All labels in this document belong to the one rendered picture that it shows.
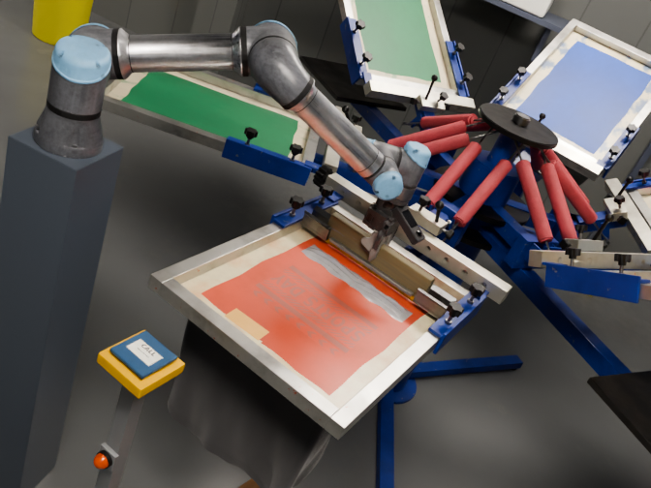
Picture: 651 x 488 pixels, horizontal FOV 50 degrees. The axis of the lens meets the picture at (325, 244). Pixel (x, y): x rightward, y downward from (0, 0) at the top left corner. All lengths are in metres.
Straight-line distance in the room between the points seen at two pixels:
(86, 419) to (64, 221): 1.13
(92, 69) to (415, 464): 2.04
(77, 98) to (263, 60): 0.41
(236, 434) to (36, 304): 0.60
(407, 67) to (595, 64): 1.00
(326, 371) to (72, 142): 0.77
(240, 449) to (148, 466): 0.74
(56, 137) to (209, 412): 0.79
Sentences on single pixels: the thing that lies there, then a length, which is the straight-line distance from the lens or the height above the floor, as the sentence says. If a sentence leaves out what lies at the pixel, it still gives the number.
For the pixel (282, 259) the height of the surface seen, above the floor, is 0.96.
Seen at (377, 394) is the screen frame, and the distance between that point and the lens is 1.61.
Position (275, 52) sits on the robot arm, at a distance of 1.60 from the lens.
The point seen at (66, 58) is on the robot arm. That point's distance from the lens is 1.59.
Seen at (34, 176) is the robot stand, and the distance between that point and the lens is 1.69.
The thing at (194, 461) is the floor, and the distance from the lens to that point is 2.63.
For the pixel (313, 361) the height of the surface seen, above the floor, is 0.96.
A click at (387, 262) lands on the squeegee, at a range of 1.99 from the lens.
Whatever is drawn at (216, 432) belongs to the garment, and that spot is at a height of 0.60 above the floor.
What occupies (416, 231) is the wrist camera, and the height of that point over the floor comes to 1.16.
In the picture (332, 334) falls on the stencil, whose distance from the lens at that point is 1.77.
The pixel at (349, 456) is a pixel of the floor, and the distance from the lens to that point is 2.86.
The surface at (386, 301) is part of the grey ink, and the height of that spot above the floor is 0.96.
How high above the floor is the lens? 2.01
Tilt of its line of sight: 30 degrees down
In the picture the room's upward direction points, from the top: 23 degrees clockwise
